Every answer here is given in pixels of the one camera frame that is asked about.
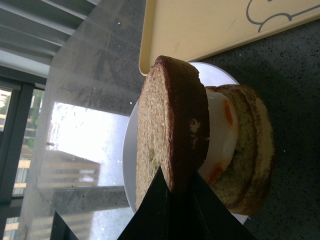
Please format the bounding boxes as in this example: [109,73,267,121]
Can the yellow bear tray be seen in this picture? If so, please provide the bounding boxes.
[138,0,320,75]

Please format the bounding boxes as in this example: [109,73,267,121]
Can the white round plate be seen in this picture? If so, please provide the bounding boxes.
[122,62,239,213]

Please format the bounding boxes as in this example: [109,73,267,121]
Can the bread slice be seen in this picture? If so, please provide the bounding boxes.
[206,84,275,215]
[135,55,210,208]

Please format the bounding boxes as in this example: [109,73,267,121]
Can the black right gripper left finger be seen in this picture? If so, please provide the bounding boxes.
[118,167,171,240]

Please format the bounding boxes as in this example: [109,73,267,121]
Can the fried egg filling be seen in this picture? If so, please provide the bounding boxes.
[198,88,239,185]

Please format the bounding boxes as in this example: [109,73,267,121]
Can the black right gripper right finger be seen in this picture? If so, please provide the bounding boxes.
[190,173,256,240]

